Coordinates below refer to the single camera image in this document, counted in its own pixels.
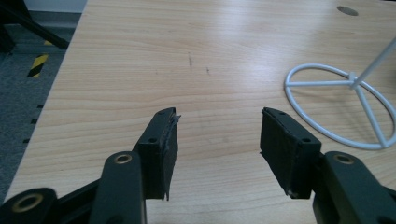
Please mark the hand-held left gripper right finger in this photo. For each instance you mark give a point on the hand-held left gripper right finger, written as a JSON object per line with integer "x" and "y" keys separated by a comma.
{"x": 288, "y": 149}

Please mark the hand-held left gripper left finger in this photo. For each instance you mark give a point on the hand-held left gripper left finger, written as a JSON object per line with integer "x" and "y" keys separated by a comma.
{"x": 155, "y": 155}

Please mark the yellow black hazard tape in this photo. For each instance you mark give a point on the yellow black hazard tape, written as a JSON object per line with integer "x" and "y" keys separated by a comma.
{"x": 37, "y": 65}

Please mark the grey round table grommet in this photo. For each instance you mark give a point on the grey round table grommet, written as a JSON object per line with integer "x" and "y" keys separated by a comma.
{"x": 347, "y": 11}

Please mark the black chair base leg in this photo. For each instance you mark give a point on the black chair base leg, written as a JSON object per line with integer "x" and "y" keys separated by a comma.
{"x": 21, "y": 21}

